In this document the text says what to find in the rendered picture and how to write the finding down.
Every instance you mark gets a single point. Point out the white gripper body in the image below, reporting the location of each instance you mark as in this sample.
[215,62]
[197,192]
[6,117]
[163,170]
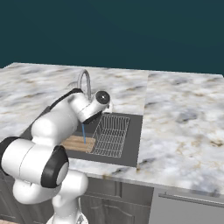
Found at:
[108,108]

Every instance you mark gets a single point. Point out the grey dishwasher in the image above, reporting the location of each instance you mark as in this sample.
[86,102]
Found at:
[186,211]

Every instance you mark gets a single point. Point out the blue water stream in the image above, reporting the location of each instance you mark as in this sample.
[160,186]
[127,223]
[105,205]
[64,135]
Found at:
[84,134]

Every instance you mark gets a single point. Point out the dark grey sink basin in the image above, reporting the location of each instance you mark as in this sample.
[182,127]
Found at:
[132,137]

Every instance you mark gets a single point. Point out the grey cupboard run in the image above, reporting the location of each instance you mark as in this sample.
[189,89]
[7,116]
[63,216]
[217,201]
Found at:
[8,204]

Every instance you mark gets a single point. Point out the grey cupboard door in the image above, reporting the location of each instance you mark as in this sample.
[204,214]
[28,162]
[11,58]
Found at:
[116,211]

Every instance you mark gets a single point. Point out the wooden cutting board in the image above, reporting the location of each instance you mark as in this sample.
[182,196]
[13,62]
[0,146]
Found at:
[76,143]

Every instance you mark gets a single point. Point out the grey cupboard drawer front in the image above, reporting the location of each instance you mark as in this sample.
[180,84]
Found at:
[103,188]

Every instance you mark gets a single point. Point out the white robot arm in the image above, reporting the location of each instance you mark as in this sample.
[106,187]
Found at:
[43,157]

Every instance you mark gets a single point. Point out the grey curved sink faucet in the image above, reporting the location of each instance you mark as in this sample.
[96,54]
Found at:
[82,76]

